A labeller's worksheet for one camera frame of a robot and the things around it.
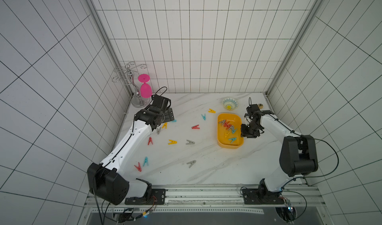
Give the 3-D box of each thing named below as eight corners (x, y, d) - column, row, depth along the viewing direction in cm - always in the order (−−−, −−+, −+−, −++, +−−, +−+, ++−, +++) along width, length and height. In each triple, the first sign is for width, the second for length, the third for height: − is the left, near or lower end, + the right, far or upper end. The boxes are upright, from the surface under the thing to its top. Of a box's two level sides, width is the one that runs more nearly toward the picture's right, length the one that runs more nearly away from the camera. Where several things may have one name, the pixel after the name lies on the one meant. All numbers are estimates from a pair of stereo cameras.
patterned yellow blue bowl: (223, 111, 111) (224, 107, 107) (221, 101, 118) (222, 97, 114) (237, 111, 111) (239, 107, 107) (235, 101, 118) (236, 97, 114)
